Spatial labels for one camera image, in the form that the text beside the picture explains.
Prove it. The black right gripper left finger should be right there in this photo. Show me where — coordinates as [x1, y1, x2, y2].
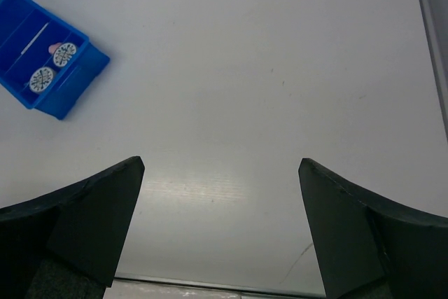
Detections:
[1, 156, 145, 298]

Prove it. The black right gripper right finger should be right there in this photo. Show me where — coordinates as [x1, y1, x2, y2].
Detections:
[298, 158, 447, 298]

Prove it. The blue divided plastic bin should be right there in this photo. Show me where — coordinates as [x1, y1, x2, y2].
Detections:
[1, 0, 110, 120]

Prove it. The round blue tape roll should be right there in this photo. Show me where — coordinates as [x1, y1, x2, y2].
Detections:
[52, 42, 78, 68]
[29, 67, 57, 94]

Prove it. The pink highlighter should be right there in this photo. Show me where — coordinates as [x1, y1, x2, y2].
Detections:
[48, 43, 61, 55]

